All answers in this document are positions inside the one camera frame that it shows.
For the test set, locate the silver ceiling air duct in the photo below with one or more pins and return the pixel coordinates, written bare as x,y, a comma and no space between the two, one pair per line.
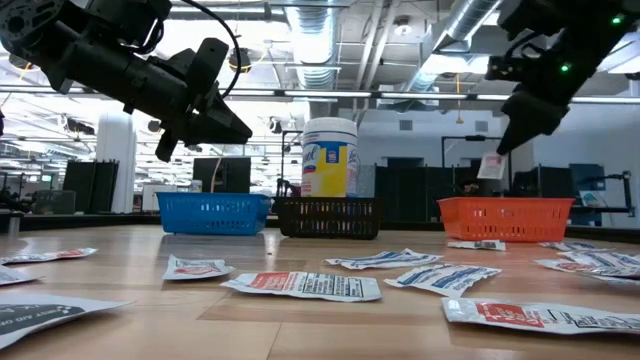
315,30

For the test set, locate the blue plastic basket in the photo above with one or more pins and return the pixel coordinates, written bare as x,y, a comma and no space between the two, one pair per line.
210,215

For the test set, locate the black screen panel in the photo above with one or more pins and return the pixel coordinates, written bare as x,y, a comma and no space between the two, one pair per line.
230,175

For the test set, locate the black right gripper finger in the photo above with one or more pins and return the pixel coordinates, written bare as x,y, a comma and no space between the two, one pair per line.
504,125
530,122

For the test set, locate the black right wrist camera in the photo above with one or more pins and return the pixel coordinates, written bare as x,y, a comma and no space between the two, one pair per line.
502,69

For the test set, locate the grey crate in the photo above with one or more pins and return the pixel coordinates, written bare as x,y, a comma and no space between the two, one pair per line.
54,202

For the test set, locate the black ceiling device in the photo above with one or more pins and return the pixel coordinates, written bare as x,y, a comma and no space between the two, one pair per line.
245,60

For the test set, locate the red-label white packet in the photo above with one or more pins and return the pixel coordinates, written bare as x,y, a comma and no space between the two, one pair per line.
492,167
50,255
197,269
570,266
540,316
305,285

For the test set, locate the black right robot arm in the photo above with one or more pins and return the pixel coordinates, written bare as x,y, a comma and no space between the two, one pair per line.
590,35

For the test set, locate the ceiling light strip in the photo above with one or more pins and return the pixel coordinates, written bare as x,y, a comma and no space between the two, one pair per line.
325,93

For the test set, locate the orange plastic basket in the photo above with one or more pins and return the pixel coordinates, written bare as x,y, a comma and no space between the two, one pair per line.
505,220

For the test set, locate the black room partition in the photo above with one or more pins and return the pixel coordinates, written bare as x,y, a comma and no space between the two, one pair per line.
415,190

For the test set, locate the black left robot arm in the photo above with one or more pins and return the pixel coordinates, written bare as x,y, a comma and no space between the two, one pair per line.
75,55

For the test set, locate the disinfecting wipes canister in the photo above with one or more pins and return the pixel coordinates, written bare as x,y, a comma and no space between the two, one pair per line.
325,175

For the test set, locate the black cabinets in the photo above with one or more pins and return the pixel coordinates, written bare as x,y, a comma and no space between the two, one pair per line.
82,187

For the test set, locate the black pole frame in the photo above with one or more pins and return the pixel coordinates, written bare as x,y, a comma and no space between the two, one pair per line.
282,160

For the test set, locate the white pillar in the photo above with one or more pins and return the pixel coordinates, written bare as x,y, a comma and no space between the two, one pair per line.
116,170

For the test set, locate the slanted silver ceiling duct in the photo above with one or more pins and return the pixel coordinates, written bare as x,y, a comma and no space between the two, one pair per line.
465,20

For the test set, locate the black plastic basket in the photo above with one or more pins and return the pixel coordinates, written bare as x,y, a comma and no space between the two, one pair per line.
325,217

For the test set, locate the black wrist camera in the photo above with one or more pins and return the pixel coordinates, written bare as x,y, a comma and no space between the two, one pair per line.
502,69
210,65

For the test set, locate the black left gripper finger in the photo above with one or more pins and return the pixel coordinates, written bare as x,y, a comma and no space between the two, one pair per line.
225,137
220,115

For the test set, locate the white box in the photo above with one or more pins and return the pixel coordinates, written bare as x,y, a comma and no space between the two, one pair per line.
149,200

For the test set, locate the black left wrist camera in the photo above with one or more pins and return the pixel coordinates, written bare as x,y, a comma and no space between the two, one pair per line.
210,65

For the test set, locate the grey-print white packet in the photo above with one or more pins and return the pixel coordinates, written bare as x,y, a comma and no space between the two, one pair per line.
12,275

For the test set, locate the black-print first aid packet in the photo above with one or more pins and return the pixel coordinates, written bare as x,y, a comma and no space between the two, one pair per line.
477,245
40,315

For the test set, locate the blue-striped bandage wrapper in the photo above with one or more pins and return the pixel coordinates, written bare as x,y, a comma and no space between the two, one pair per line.
595,258
631,255
385,259
620,280
570,246
442,277

